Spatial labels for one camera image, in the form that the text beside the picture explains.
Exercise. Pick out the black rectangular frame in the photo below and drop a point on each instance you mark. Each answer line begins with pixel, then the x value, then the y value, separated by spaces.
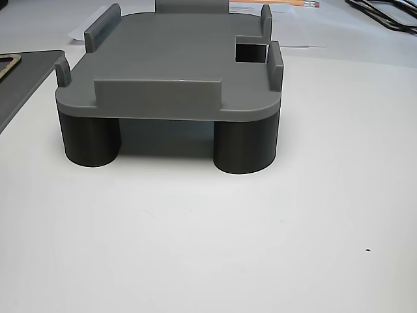
pixel 391 12

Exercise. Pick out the white paper sheet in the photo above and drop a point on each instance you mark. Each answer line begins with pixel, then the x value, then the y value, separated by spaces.
pixel 293 29
pixel 85 27

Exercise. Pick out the yellow pencil with eraser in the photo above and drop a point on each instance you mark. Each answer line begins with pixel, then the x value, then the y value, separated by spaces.
pixel 310 3

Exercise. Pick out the beige adhesive-backed rectangular frame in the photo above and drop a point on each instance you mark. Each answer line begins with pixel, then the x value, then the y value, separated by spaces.
pixel 15 61

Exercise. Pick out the dark gray flat tray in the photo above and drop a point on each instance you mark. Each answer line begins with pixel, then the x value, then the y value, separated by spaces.
pixel 26 88

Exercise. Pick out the gray holder with black legs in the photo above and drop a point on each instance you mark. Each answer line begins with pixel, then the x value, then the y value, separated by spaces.
pixel 169 49

